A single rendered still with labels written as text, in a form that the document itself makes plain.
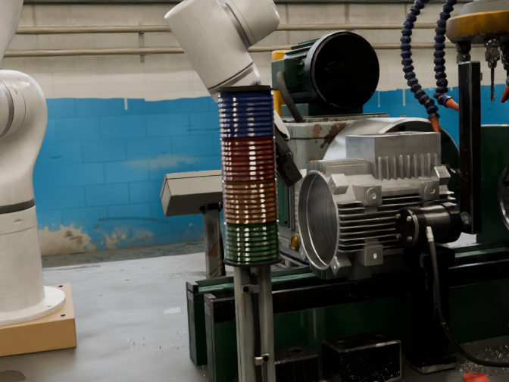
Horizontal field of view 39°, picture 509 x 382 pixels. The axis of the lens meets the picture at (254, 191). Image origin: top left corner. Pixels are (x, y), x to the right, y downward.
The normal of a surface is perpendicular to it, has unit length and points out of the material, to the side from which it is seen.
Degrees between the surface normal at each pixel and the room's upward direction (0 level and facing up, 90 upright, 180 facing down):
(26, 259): 92
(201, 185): 51
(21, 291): 93
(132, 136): 90
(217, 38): 93
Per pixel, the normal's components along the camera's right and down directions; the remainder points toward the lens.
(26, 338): 0.28, 0.10
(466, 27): -0.79, 0.10
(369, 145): -0.94, 0.07
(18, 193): 0.82, 0.03
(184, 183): 0.25, -0.56
